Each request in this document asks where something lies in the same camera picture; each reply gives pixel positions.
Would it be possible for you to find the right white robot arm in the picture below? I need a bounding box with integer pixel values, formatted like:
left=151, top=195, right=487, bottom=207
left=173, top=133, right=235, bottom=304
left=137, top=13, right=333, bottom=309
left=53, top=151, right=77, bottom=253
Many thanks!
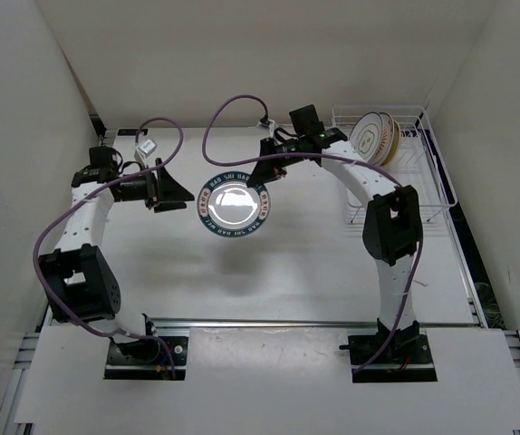
left=247, top=105, right=423, bottom=363

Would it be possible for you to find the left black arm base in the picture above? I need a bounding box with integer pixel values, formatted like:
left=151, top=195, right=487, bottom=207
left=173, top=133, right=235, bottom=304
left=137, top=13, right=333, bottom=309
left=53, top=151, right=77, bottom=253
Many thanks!
left=103, top=334, right=189, bottom=382

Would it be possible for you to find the purple cable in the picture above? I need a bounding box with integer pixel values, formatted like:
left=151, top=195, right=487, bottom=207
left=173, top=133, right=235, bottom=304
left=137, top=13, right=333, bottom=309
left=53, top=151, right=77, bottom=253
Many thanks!
left=33, top=117, right=185, bottom=380
left=202, top=93, right=424, bottom=373

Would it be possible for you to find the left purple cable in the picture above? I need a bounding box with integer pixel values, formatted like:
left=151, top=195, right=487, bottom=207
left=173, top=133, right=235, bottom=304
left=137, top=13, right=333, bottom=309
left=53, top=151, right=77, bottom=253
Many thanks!
left=33, top=117, right=185, bottom=380

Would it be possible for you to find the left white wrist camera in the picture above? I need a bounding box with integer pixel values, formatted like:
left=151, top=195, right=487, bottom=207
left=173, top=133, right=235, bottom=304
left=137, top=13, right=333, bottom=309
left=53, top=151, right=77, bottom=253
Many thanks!
left=134, top=139, right=158, bottom=168

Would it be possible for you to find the green rimmed white plate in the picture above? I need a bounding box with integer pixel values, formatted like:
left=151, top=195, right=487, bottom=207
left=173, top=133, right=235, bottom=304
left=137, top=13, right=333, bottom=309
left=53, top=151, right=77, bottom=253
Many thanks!
left=197, top=170, right=271, bottom=238

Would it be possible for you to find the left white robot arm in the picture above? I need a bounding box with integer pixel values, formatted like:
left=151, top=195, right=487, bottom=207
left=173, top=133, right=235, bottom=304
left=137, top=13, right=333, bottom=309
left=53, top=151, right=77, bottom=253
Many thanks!
left=37, top=146, right=195, bottom=363

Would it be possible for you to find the aluminium frame rail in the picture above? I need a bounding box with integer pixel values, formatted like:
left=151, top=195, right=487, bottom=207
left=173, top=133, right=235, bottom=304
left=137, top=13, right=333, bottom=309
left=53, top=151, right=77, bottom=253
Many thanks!
left=150, top=316, right=487, bottom=330

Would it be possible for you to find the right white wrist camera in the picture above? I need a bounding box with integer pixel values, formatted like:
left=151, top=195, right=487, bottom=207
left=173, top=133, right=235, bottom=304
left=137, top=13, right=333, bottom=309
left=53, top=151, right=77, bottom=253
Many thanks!
left=257, top=116, right=278, bottom=137

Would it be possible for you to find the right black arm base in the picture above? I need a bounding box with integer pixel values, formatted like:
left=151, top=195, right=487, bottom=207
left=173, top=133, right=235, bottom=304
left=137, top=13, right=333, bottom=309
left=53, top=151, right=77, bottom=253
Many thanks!
left=339, top=333, right=438, bottom=383

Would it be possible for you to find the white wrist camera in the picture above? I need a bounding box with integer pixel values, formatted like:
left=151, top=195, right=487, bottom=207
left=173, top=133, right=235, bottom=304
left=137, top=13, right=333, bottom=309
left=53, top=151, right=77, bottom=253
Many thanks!
left=257, top=116, right=278, bottom=137
left=134, top=139, right=158, bottom=168

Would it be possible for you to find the yellow rimmed plate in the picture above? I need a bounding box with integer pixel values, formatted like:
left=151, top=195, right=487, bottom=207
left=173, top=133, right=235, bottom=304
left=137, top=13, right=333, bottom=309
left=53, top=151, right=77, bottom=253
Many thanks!
left=372, top=111, right=401, bottom=166

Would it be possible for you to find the white front board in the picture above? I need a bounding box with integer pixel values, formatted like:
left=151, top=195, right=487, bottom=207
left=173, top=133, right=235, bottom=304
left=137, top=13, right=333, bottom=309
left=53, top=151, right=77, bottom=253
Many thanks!
left=16, top=326, right=520, bottom=434

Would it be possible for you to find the white plate brown pattern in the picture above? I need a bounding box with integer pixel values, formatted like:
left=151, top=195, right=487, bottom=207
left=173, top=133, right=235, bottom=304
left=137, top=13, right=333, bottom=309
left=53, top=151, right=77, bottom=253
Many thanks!
left=349, top=112, right=390, bottom=164

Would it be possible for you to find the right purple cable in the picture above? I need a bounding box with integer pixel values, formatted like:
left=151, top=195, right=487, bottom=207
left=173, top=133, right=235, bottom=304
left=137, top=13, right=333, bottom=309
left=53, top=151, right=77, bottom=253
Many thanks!
left=202, top=93, right=424, bottom=373

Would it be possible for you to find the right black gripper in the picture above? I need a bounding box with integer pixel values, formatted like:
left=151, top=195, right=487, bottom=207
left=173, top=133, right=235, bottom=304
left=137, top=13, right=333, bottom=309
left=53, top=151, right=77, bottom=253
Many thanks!
left=246, top=138, right=305, bottom=188

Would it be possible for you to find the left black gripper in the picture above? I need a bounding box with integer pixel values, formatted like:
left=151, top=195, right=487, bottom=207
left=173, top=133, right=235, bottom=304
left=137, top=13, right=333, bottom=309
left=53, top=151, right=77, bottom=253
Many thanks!
left=115, top=159, right=194, bottom=213

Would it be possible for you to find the white wire dish rack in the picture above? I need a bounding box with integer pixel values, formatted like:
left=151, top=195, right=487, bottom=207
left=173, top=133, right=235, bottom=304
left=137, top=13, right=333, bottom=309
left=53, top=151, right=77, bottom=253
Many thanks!
left=332, top=104, right=457, bottom=234

